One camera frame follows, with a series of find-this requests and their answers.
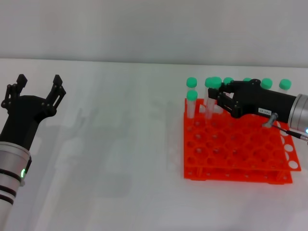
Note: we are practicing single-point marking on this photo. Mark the clear test tube green cap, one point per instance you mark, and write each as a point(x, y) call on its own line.
point(267, 84)
point(192, 95)
point(285, 84)
point(228, 80)
point(207, 83)
point(191, 82)
point(247, 79)

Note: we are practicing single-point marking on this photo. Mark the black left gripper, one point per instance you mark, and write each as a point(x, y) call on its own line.
point(24, 115)

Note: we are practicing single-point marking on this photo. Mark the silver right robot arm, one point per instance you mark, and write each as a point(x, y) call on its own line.
point(300, 113)

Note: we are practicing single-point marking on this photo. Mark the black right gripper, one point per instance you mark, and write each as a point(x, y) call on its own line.
point(262, 101)

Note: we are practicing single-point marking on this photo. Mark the graduated test tube green cap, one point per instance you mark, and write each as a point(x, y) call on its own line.
point(214, 82)

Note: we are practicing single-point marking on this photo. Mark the orange test tube rack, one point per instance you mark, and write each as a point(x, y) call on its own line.
point(240, 154)

